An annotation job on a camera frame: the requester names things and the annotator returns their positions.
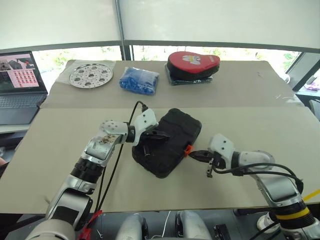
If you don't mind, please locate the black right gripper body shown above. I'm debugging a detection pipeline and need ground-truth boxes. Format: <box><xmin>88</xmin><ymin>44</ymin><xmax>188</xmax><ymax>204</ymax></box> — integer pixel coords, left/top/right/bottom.
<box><xmin>204</xmin><ymin>150</ymin><xmax>221</xmax><ymax>179</ymax></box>

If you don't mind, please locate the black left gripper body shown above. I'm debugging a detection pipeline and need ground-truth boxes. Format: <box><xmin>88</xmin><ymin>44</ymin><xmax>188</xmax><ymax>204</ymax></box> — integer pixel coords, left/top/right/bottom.
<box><xmin>141</xmin><ymin>123</ymin><xmax>161</xmax><ymax>142</ymax></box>

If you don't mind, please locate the black plastic tool case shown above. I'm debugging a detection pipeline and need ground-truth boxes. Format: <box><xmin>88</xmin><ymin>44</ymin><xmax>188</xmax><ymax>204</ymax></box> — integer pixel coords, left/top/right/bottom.
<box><xmin>131</xmin><ymin>107</ymin><xmax>203</xmax><ymax>179</ymax></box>

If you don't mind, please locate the red black padded case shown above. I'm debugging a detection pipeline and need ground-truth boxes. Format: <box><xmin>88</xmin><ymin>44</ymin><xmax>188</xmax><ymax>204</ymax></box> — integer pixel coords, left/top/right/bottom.
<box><xmin>166</xmin><ymin>51</ymin><xmax>221</xmax><ymax>81</ymax></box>

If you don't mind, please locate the blue plastic bag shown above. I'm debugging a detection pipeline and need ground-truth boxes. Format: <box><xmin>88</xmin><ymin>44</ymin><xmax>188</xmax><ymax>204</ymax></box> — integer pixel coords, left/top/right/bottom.
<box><xmin>118</xmin><ymin>66</ymin><xmax>161</xmax><ymax>96</ymax></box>

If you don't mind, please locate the dark green flat package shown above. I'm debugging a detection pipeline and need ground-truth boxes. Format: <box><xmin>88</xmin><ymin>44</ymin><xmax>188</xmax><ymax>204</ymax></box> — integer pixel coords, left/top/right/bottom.
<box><xmin>164</xmin><ymin>63</ymin><xmax>214</xmax><ymax>87</ymax></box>

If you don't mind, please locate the grey rounded shell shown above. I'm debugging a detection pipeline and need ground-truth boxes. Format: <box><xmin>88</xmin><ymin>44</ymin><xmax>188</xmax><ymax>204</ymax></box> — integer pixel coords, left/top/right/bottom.
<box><xmin>174</xmin><ymin>210</ymin><xmax>212</xmax><ymax>240</ymax></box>
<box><xmin>116</xmin><ymin>213</ymin><xmax>150</xmax><ymax>240</ymax></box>

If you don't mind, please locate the black box with buttons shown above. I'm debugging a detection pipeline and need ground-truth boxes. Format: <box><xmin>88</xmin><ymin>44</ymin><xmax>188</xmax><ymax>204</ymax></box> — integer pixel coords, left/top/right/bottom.
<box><xmin>214</xmin><ymin>223</ymin><xmax>231</xmax><ymax>240</ymax></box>

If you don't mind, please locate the white round object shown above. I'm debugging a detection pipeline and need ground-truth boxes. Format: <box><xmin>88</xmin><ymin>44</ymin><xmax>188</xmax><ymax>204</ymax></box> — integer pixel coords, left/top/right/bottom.
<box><xmin>256</xmin><ymin>212</ymin><xmax>279</xmax><ymax>231</ymax></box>

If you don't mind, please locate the perforated steel steamer plate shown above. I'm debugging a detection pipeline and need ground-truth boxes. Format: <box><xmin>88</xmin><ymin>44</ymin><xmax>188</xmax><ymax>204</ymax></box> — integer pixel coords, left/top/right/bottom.
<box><xmin>68</xmin><ymin>62</ymin><xmax>114</xmax><ymax>89</ymax></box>

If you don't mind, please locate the white roller blind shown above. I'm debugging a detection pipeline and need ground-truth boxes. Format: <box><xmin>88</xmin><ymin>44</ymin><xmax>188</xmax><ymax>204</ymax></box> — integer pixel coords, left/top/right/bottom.
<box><xmin>119</xmin><ymin>0</ymin><xmax>320</xmax><ymax>50</ymax></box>
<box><xmin>0</xmin><ymin>0</ymin><xmax>121</xmax><ymax>51</ymax></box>

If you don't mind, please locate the grey laptop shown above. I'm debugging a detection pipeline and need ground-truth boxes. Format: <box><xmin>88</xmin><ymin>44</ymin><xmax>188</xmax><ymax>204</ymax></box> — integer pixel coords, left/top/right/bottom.
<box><xmin>0</xmin><ymin>51</ymin><xmax>49</xmax><ymax>126</ymax></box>

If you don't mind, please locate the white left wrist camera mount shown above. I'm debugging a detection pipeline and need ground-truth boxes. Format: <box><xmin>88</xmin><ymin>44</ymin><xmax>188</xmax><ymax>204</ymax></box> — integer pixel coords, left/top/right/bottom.
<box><xmin>131</xmin><ymin>108</ymin><xmax>160</xmax><ymax>147</ymax></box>

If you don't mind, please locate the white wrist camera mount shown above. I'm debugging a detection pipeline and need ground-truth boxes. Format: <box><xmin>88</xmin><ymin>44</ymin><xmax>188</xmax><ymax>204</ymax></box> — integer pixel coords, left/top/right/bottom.
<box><xmin>208</xmin><ymin>133</ymin><xmax>236</xmax><ymax>165</ymax></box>
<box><xmin>131</xmin><ymin>108</ymin><xmax>160</xmax><ymax>147</ymax></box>

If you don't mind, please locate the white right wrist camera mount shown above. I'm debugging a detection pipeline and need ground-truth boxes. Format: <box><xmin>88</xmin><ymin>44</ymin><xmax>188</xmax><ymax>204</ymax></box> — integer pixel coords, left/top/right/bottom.
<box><xmin>208</xmin><ymin>133</ymin><xmax>236</xmax><ymax>165</ymax></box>

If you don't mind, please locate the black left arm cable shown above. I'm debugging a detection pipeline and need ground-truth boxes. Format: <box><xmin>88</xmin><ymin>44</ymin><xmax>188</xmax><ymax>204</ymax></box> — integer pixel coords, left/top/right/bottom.
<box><xmin>94</xmin><ymin>100</ymin><xmax>150</xmax><ymax>216</ymax></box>

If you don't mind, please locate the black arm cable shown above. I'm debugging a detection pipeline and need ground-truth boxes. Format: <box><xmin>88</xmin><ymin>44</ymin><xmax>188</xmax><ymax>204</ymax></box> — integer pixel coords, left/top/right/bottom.
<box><xmin>94</xmin><ymin>100</ymin><xmax>150</xmax><ymax>216</ymax></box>
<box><xmin>212</xmin><ymin>162</ymin><xmax>305</xmax><ymax>195</ymax></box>

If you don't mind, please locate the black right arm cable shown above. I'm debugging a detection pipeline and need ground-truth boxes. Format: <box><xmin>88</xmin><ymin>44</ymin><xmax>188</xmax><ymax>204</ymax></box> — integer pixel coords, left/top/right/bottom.
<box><xmin>212</xmin><ymin>162</ymin><xmax>305</xmax><ymax>195</ymax></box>

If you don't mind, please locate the thin white cable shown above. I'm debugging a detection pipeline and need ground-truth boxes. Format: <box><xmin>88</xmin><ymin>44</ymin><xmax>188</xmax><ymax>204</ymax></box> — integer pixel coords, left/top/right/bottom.
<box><xmin>152</xmin><ymin>210</ymin><xmax>171</xmax><ymax>238</ymax></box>

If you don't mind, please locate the red cable tie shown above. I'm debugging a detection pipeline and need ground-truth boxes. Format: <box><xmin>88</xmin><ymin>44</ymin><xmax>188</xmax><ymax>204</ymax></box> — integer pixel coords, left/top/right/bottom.
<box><xmin>77</xmin><ymin>209</ymin><xmax>104</xmax><ymax>240</ymax></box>

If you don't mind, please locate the dark slanted window frame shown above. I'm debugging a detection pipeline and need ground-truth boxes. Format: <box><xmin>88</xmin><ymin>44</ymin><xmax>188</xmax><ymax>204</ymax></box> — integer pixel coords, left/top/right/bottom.
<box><xmin>284</xmin><ymin>51</ymin><xmax>320</xmax><ymax>92</ymax></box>

